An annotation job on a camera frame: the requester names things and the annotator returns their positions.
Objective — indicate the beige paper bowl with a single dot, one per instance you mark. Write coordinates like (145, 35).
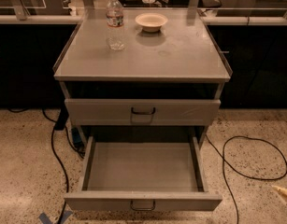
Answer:
(151, 22)

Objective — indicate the black drawer handle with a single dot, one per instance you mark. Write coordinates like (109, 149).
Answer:
(143, 113)
(137, 205)

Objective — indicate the grey drawer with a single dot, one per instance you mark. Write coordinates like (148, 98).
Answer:
(118, 112)
(171, 174)

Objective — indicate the black middle drawer handle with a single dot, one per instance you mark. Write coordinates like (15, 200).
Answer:
(137, 205)

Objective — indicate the grey drawer cabinet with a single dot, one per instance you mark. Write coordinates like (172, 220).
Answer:
(179, 62)

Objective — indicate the clear plastic water bottle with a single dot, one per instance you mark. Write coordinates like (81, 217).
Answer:
(115, 23)

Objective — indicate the blue tape cross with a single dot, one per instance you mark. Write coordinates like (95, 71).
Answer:
(45, 219)

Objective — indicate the grey top drawer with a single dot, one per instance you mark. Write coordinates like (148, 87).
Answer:
(118, 112)

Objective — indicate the black top drawer handle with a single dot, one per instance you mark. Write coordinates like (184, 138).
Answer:
(143, 113)

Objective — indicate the long counter with dark cabinets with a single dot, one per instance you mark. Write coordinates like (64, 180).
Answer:
(30, 52)

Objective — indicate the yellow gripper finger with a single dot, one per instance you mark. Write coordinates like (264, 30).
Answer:
(281, 191)

